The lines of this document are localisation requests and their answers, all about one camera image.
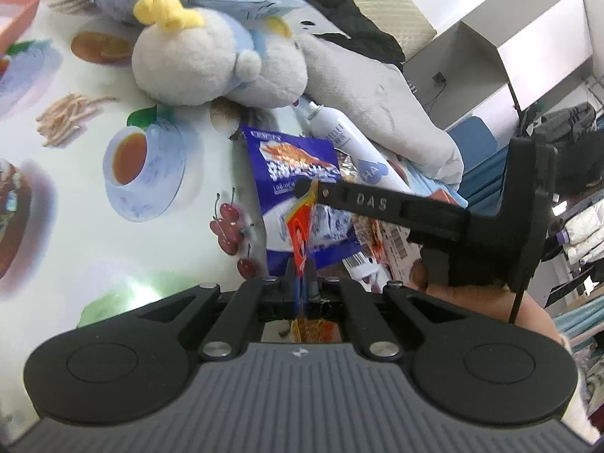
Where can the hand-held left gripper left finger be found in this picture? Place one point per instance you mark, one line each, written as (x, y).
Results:
(296, 285)

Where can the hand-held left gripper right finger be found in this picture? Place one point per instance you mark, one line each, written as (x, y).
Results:
(309, 285)

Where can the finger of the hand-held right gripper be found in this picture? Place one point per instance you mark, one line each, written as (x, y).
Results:
(377, 203)

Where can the small red snack packet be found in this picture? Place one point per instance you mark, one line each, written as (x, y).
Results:
(299, 231)

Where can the person's right hand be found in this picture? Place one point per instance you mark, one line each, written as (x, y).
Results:
(486, 304)

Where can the clear dark brown snack packet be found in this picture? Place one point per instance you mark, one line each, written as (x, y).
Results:
(368, 240)

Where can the white spray bottle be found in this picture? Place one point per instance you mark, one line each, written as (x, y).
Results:
(349, 146)

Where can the stack of folded bedding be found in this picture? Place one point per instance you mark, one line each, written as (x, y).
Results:
(583, 233)

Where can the blue chair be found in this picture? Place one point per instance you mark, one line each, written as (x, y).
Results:
(476, 151)

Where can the blue snack packet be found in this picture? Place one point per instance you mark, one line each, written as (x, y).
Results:
(292, 160)

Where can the grey fleece blanket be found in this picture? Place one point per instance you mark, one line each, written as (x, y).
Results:
(373, 89)

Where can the grey backpack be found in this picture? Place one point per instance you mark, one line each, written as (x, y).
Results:
(573, 127)

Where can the food print bed sheet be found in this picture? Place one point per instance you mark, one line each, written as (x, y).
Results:
(188, 231)

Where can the white desk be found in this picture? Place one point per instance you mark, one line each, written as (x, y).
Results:
(533, 33)

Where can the black clothing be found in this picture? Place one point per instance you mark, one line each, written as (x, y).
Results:
(339, 9)

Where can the white quilted mattress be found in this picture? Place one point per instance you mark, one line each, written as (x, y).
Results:
(401, 4)

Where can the white and blue plush toy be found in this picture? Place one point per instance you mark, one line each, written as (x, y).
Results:
(212, 61)

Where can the red plastic tray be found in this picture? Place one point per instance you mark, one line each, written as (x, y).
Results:
(16, 14)

